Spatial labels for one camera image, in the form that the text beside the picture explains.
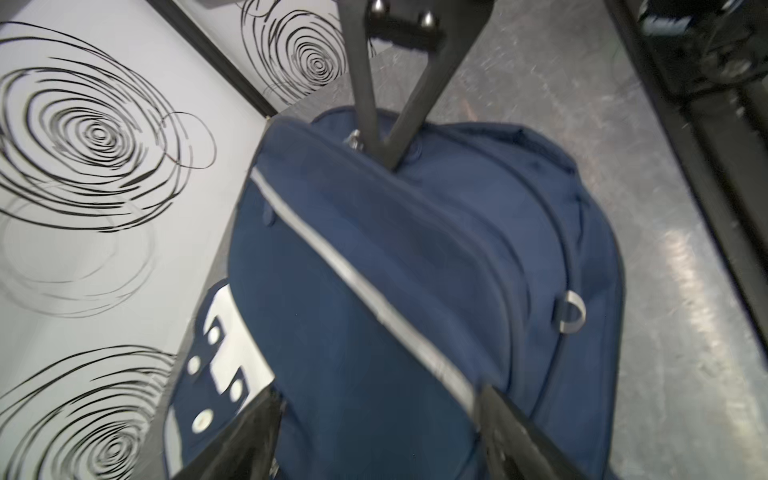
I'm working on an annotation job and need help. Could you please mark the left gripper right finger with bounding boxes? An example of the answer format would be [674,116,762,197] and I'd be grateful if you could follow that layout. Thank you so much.
[479,385,586,480]

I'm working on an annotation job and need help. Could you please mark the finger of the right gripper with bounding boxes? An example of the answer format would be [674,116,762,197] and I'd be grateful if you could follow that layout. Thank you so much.
[337,0,494,171]

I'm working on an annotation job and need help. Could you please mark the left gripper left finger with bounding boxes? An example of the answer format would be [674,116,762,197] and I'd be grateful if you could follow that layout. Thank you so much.
[171,387,285,480]

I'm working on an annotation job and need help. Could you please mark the navy blue student backpack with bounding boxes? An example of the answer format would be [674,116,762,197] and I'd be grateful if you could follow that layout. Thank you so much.
[162,107,625,479]

